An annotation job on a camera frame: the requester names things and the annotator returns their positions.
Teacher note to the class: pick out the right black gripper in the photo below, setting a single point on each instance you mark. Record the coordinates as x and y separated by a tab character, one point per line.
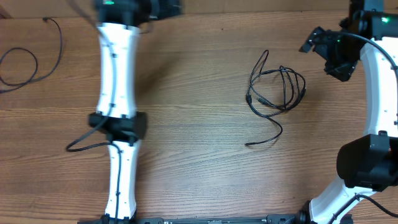
343	70

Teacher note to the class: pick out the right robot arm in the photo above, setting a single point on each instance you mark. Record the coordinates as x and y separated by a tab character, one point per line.
367	165

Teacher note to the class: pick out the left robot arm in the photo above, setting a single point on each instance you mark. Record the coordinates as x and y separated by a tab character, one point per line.
116	114

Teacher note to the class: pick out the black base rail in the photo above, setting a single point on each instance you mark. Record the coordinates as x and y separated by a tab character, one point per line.
214	220

